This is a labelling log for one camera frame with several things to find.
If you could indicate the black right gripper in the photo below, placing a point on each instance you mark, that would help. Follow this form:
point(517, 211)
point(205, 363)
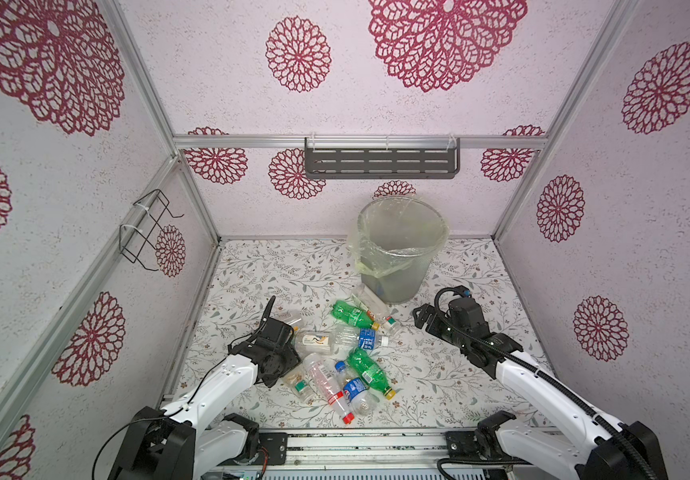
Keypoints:
point(437, 316)

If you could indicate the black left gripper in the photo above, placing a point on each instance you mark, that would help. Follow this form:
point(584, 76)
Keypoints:
point(292, 358)

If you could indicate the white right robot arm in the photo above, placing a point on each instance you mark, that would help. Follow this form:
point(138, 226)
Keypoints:
point(589, 443)

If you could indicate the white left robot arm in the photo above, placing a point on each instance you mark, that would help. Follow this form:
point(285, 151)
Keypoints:
point(188, 437)

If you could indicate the silver mesh waste bin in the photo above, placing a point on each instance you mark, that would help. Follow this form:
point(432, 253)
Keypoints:
point(399, 287)

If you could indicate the green plastic bin liner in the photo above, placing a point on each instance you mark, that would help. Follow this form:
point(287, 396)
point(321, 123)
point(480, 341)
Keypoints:
point(396, 233)

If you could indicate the clear bottle green cap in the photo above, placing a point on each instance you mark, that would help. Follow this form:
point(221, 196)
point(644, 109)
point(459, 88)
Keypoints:
point(297, 383)

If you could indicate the clear bottle white yellow label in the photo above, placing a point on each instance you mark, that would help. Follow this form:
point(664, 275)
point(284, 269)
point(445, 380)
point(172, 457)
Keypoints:
point(308, 342)

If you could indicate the clear bottle red cap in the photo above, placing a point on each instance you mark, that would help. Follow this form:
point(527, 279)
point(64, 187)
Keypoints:
point(324, 381)

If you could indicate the green bottle yellow cap upper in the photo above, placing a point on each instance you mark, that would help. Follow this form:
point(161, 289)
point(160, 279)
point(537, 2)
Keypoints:
point(353, 316)

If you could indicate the green bottle yellow cap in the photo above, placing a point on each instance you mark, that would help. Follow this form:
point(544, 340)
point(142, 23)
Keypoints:
point(371, 372)
point(353, 316)

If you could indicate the crushed Pocari bottle blue label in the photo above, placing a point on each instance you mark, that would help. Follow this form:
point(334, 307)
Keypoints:
point(347, 338)

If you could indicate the green bottle yellow cap lower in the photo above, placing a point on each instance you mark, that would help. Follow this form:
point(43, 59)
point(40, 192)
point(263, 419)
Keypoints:
point(371, 372)

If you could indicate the clear bottle blue label blue cap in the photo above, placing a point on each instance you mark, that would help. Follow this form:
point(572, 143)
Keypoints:
point(361, 400)

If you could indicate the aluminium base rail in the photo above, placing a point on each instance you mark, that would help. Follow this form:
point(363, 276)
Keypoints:
point(363, 449)

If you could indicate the black wire wall rack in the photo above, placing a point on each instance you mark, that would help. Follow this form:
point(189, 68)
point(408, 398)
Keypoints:
point(153, 242)

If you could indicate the dark grey wall shelf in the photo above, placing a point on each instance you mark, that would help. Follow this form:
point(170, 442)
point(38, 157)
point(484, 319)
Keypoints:
point(384, 163)

